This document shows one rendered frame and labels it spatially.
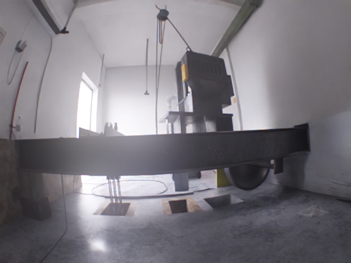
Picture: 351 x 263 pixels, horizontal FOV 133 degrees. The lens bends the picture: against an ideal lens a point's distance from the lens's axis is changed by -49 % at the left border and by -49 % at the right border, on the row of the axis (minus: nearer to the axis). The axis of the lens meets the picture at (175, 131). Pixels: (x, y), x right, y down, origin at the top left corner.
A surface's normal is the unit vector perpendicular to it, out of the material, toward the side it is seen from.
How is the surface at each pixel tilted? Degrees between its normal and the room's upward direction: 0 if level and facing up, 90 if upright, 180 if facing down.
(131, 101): 90
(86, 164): 90
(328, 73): 90
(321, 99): 90
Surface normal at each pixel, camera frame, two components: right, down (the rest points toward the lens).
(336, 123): -0.99, 0.04
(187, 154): 0.14, -0.12
